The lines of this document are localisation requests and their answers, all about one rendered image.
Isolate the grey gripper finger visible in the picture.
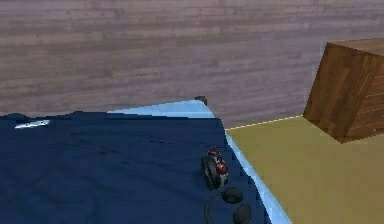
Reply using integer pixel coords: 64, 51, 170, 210
203, 186, 245, 224
232, 203, 253, 224

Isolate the black red alarm clock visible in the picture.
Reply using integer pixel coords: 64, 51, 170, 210
200, 147, 230, 191

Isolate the bed with dark blue blanket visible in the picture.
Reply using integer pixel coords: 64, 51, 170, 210
0, 95, 293, 224

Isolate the brown wooden chest of drawers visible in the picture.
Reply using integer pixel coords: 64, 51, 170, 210
302, 37, 384, 145

